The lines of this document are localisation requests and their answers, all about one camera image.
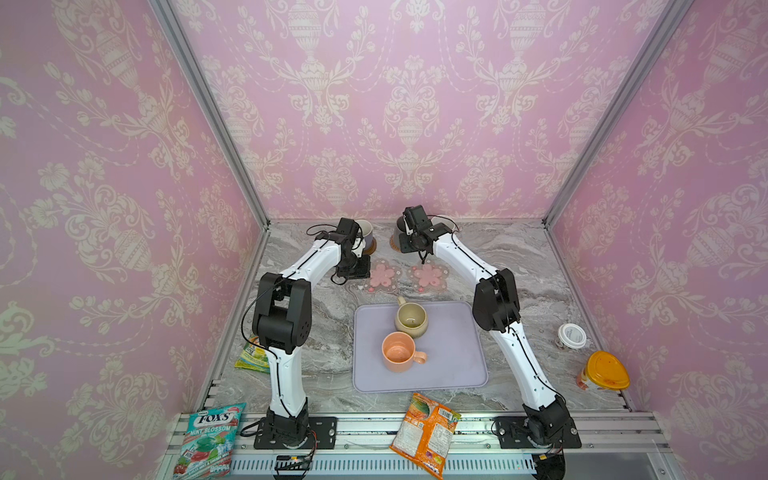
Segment pink flower coaster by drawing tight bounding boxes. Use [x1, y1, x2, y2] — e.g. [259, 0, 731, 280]
[364, 260, 402, 293]
[407, 260, 449, 293]

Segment grey mug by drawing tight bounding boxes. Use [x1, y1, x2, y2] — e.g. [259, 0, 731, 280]
[396, 216, 407, 233]

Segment white mug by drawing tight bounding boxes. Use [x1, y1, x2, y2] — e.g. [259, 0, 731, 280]
[432, 215, 458, 231]

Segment woven rattan coaster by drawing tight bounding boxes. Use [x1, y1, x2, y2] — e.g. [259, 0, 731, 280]
[389, 234, 400, 252]

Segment brown wooden coaster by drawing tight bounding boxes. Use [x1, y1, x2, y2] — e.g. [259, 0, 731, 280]
[363, 238, 377, 255]

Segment small lavender white cup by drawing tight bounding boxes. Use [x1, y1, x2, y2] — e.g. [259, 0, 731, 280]
[357, 219, 374, 251]

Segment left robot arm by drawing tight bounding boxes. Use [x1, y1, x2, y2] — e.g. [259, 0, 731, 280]
[252, 218, 370, 447]

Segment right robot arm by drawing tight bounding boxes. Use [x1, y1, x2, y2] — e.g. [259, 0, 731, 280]
[398, 205, 572, 448]

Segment white lidded paper cup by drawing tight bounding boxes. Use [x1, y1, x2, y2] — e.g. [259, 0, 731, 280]
[556, 323, 588, 350]

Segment yellow lidded cup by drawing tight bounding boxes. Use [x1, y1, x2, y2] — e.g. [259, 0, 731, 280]
[577, 351, 631, 391]

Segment beige ceramic mug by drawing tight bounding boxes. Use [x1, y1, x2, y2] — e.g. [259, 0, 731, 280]
[394, 296, 429, 339]

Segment orange pink mug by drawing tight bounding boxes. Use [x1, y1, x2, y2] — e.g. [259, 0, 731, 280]
[381, 331, 428, 373]

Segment lavender silicone tray mat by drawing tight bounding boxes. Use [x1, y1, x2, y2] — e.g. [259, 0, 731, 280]
[352, 301, 488, 393]

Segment green yellow Fox's candy bag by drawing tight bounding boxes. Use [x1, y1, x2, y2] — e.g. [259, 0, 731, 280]
[234, 336, 270, 374]

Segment orange snack bag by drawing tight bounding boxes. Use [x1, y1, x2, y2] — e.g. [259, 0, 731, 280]
[390, 393, 462, 479]

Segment red green Fox's candy bag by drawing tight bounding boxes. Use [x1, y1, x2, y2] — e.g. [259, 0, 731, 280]
[173, 403, 246, 479]

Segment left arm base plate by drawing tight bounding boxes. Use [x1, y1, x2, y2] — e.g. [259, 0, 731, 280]
[253, 416, 338, 450]

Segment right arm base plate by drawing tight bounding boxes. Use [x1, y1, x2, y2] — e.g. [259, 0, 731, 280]
[490, 416, 582, 450]

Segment aluminium front rail frame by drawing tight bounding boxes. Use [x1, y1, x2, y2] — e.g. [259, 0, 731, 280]
[157, 402, 684, 479]

